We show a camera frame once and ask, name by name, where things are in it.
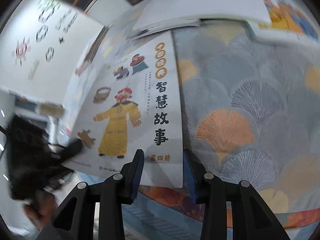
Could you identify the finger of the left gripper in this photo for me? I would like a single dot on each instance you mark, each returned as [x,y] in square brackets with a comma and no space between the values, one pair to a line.
[67,152]

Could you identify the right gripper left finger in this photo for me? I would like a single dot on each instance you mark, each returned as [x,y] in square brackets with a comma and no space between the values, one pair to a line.
[120,188]

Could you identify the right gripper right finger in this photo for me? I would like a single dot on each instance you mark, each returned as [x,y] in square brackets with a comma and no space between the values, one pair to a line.
[208,189]

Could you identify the white wisdom stories book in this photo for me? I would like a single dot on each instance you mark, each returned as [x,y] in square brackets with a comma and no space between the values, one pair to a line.
[134,104]

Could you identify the brown Aesop fables book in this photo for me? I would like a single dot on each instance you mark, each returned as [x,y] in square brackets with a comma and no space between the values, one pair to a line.
[90,51]

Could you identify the person's left hand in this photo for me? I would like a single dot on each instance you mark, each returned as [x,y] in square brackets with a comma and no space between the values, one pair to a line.
[41,209]

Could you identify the patterned grey rug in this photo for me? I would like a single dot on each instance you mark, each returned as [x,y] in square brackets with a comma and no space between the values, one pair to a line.
[250,111]

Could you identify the Lunyu teal title book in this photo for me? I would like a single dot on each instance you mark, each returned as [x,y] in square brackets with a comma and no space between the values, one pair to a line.
[289,25]

